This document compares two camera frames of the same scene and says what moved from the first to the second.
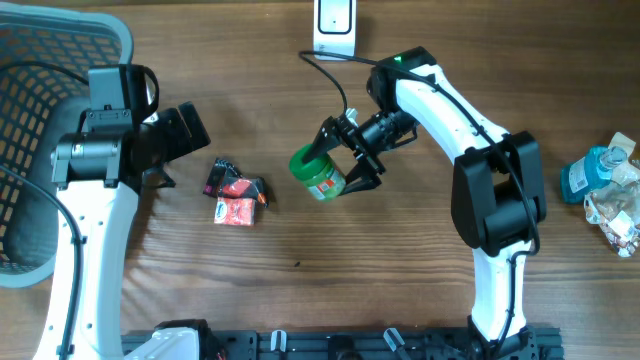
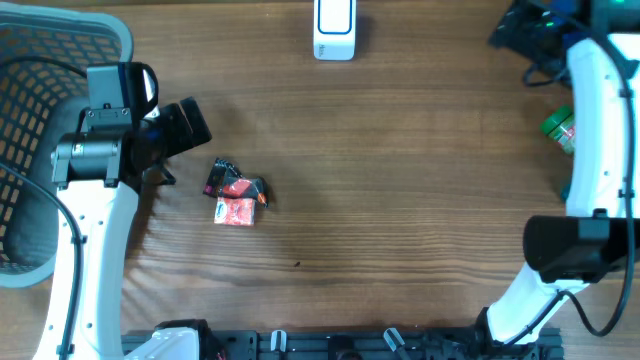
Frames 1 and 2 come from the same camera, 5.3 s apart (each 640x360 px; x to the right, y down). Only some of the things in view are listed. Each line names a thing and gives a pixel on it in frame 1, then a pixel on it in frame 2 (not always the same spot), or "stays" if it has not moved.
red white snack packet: [235, 211] stays
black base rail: [428, 344] stays
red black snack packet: [225, 181] stays
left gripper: [181, 142] stays
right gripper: [349, 131] to [511, 31]
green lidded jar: [323, 178] to [560, 125]
